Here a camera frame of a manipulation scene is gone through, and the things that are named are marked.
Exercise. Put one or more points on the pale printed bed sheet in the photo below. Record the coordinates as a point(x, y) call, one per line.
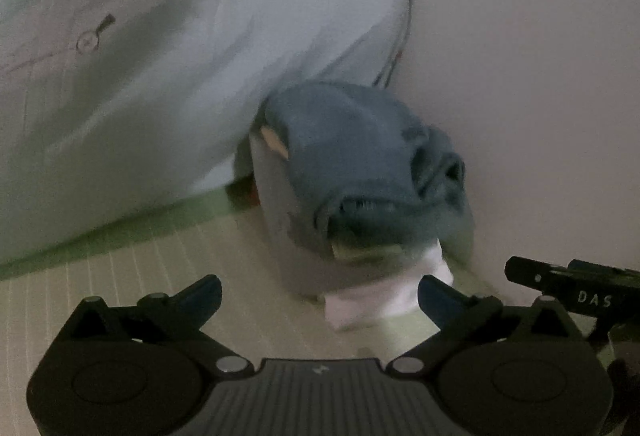
point(200, 41)

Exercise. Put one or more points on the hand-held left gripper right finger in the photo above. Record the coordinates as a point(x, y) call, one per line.
point(440, 298)

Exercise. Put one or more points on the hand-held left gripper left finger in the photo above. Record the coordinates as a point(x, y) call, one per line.
point(205, 293)

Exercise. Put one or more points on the blue denim jeans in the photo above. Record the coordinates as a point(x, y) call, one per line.
point(350, 151)

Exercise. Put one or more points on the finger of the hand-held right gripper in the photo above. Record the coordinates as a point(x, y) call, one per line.
point(535, 276)

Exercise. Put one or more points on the white folded cloth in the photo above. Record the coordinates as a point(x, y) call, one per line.
point(370, 303)

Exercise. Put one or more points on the grey folded cloth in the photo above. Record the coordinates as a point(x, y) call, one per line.
point(295, 256)

